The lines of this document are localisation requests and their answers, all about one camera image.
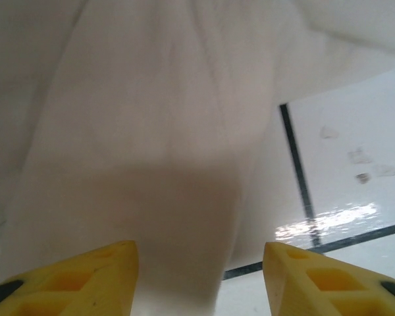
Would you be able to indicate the white t-shirt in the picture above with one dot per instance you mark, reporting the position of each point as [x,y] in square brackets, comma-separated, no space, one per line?
[151,115]

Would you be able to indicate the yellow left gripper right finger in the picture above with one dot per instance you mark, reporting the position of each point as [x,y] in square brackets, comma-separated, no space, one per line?
[326,286]

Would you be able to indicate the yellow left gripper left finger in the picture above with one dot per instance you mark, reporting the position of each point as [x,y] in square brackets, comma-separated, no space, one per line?
[69,286]

